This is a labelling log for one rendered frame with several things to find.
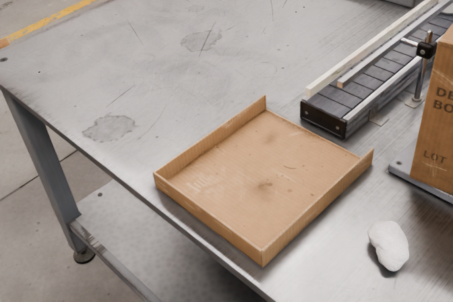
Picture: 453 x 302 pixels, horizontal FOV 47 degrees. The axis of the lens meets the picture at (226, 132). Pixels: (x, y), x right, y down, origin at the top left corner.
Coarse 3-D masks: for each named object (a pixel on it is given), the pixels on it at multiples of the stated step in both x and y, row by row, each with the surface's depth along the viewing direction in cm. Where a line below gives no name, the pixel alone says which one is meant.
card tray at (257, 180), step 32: (224, 128) 101; (256, 128) 104; (288, 128) 104; (192, 160) 98; (224, 160) 98; (256, 160) 97; (288, 160) 97; (320, 160) 96; (352, 160) 95; (192, 192) 92; (224, 192) 92; (256, 192) 91; (288, 192) 91; (320, 192) 90; (224, 224) 82; (256, 224) 86; (288, 224) 85; (256, 256) 79
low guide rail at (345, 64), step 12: (432, 0) 124; (408, 12) 119; (420, 12) 122; (396, 24) 115; (384, 36) 113; (360, 48) 109; (372, 48) 111; (348, 60) 106; (336, 72) 104; (312, 84) 101; (324, 84) 103
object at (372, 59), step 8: (448, 0) 112; (440, 8) 110; (424, 16) 108; (432, 16) 109; (416, 24) 106; (424, 24) 108; (400, 32) 104; (408, 32) 104; (392, 40) 102; (384, 48) 100; (392, 48) 101; (376, 56) 98; (360, 64) 96; (368, 64) 97; (352, 72) 95; (360, 72) 96; (344, 80) 93; (352, 80) 95
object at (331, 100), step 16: (448, 16) 123; (416, 32) 119; (400, 48) 114; (384, 64) 110; (400, 64) 110; (336, 80) 107; (368, 80) 106; (384, 80) 106; (320, 96) 103; (336, 96) 103; (352, 96) 102; (336, 112) 99
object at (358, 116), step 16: (416, 64) 110; (400, 80) 109; (304, 96) 104; (368, 96) 102; (384, 96) 105; (304, 112) 104; (320, 112) 101; (352, 112) 99; (368, 112) 103; (320, 128) 103; (336, 128) 100; (352, 128) 101
